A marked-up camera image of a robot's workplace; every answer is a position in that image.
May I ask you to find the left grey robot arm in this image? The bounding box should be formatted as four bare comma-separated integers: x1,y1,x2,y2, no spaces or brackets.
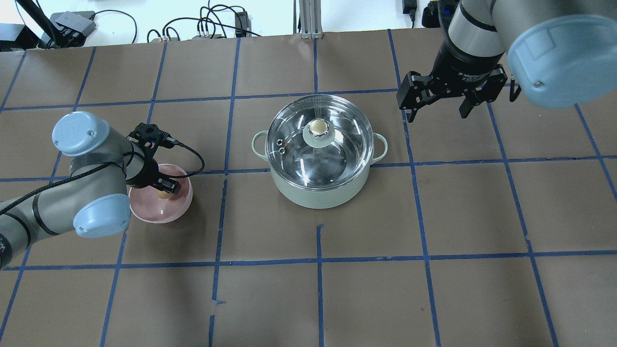
0,111,188,269

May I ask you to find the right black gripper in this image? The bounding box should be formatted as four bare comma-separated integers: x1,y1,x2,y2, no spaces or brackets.
396,41,508,123

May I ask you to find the pink bowl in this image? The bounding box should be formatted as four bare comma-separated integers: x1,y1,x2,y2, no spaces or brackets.
128,178,193,224

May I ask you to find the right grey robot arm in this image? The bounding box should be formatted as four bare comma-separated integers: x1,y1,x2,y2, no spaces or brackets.
396,0,617,122

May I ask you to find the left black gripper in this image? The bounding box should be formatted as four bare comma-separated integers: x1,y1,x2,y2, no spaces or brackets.
126,161,182,199

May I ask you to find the glass pot lid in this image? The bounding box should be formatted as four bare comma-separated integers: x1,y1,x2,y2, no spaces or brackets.
261,94,383,191

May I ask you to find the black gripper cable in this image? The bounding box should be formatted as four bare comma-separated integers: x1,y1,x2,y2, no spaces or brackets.
126,123,206,180

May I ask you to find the aluminium frame post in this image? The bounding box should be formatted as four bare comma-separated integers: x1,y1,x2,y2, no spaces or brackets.
299,0,323,40

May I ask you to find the black power adapter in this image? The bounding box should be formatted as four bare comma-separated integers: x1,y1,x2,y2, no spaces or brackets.
234,11,250,38

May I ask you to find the brown egg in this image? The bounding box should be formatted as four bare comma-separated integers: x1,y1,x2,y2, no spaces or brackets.
156,191,173,200

